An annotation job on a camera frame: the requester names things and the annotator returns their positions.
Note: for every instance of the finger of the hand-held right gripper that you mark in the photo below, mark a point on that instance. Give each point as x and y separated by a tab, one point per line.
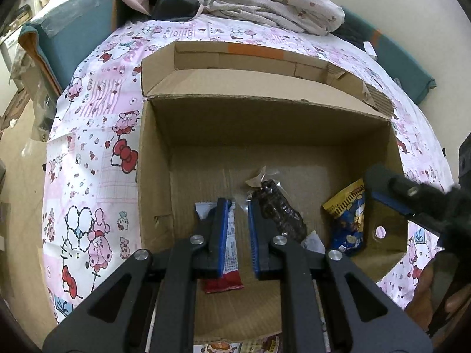
390	185

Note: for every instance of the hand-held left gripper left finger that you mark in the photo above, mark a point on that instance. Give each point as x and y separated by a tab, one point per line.
224	242

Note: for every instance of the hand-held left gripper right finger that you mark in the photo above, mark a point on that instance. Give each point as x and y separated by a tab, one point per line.
253	239

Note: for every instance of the white red snack packet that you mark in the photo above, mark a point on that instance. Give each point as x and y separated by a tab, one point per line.
231	261

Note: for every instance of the dark brown snack clear packet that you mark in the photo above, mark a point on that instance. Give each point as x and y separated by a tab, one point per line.
283	209

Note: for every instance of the yellow blue snack packet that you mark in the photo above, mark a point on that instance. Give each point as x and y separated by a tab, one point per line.
349	224

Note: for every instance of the brown cardboard box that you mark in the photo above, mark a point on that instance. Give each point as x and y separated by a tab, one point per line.
206	125

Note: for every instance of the person's right hand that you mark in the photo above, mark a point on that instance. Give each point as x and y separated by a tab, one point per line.
423	294

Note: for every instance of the orange printed snack packet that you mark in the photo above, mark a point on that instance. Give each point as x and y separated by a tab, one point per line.
217	347

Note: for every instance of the teal bed cushion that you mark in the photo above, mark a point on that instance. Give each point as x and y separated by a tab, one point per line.
401	59
73	44

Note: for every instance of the small white object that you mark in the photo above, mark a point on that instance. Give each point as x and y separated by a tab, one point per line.
371	49

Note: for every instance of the pink cartoon printed blanket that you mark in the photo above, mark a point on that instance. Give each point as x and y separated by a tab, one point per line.
99	154

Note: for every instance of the white floral quilt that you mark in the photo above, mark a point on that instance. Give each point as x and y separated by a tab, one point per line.
265	0

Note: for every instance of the clear plastic bag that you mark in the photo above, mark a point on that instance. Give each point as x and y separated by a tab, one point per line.
42	110

